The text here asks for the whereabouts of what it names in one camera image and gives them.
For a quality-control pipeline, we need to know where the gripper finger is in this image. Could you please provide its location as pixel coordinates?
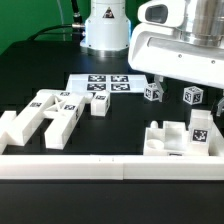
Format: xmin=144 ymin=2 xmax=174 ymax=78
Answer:
xmin=216 ymin=97 xmax=224 ymax=116

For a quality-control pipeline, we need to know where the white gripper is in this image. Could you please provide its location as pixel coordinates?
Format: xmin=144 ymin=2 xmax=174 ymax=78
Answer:
xmin=128 ymin=0 xmax=224 ymax=102

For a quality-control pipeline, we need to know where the white chair seat part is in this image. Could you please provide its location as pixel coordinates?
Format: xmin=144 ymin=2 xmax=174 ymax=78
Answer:
xmin=143 ymin=120 xmax=211 ymax=157

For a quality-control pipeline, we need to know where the white chair back part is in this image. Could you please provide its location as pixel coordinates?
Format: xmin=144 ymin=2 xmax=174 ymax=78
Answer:
xmin=7 ymin=89 xmax=93 ymax=150

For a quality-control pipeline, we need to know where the white chair side bar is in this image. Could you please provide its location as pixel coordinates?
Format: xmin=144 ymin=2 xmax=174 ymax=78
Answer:
xmin=0 ymin=111 xmax=16 ymax=155

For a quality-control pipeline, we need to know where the white tagged cube near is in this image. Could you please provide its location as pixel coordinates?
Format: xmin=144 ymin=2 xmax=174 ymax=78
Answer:
xmin=144 ymin=83 xmax=160 ymax=101

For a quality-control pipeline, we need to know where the white tagged cube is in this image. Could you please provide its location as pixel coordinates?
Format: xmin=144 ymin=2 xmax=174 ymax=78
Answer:
xmin=144 ymin=83 xmax=160 ymax=101
xmin=183 ymin=86 xmax=203 ymax=105

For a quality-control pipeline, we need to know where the white tagged cube far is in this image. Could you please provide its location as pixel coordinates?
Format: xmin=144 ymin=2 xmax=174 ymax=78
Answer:
xmin=183 ymin=86 xmax=203 ymax=105

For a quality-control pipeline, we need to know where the white base tag plate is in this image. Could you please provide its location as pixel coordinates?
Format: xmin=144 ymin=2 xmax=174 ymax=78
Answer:
xmin=66 ymin=74 xmax=147 ymax=93

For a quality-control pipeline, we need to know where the white U-shaped fence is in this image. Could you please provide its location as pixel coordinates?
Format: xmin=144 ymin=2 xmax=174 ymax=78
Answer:
xmin=0 ymin=110 xmax=224 ymax=181

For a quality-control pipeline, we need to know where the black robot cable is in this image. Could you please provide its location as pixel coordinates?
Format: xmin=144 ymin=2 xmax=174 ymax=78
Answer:
xmin=27 ymin=0 xmax=88 ymax=42

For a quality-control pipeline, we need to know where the grey thin cable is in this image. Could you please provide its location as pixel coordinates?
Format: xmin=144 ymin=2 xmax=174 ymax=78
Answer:
xmin=56 ymin=0 xmax=66 ymax=42

